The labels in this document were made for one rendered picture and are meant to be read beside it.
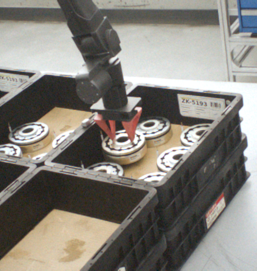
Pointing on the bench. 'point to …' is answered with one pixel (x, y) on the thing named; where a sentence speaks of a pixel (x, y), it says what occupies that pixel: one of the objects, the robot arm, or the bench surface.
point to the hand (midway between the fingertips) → (122, 137)
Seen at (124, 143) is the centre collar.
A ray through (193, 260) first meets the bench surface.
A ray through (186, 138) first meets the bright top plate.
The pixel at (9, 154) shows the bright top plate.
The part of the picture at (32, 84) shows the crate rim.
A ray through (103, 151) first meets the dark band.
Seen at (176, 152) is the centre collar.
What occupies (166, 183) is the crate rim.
